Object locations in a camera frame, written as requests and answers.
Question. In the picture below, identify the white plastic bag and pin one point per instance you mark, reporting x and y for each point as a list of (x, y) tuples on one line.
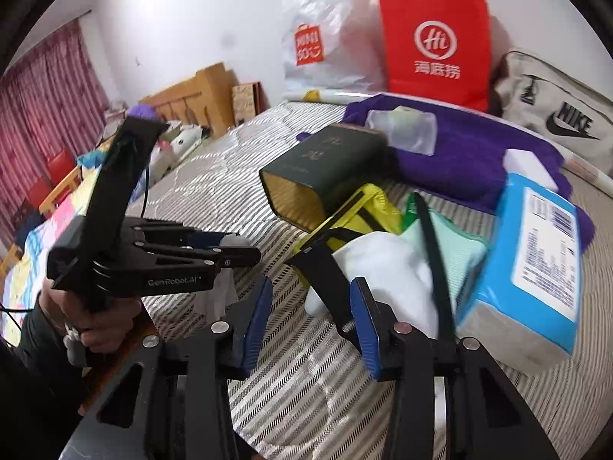
[(325, 24)]

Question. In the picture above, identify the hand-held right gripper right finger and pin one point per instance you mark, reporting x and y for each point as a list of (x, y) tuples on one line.
[(366, 330)]

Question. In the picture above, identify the person's left forearm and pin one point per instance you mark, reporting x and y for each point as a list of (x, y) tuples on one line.
[(33, 383)]

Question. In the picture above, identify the dark green box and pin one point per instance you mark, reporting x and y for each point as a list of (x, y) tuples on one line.
[(325, 163)]

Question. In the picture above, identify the red chair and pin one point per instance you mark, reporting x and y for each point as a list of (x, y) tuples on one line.
[(62, 163)]

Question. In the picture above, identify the wooden headboard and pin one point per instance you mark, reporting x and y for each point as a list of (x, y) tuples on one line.
[(210, 91)]

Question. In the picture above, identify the brown book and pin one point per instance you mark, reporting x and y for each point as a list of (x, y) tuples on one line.
[(246, 103)]

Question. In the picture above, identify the grey sling bag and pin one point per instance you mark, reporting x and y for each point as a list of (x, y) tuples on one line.
[(550, 105)]

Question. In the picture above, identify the white eraser block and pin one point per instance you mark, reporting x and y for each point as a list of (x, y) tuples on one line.
[(527, 165)]

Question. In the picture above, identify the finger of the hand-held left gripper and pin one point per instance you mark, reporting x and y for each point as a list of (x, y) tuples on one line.
[(206, 239), (230, 258)]

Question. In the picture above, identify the white plush toy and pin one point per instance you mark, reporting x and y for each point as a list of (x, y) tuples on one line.
[(184, 139)]

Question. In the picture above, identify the person's left hand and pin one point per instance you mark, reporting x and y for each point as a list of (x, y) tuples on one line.
[(110, 330)]

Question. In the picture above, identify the purple plush toy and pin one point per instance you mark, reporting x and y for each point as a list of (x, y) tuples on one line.
[(143, 112)]

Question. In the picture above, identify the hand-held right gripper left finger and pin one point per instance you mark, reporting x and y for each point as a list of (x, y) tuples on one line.
[(256, 326)]

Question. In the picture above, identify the mint green sock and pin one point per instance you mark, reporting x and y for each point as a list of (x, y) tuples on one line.
[(459, 258)]

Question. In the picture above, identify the striped mattress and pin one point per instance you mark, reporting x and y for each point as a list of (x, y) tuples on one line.
[(215, 187)]

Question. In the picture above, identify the blue tissue pack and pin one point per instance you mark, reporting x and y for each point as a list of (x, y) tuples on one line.
[(527, 268)]

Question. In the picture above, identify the rolled printed paper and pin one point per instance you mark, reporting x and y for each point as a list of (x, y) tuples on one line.
[(335, 95)]

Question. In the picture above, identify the purple towel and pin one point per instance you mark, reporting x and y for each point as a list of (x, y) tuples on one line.
[(464, 153)]

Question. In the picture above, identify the red paper bag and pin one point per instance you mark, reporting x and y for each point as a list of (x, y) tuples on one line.
[(431, 48)]

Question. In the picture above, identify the red curtain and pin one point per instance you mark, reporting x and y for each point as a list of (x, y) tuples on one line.
[(48, 105)]

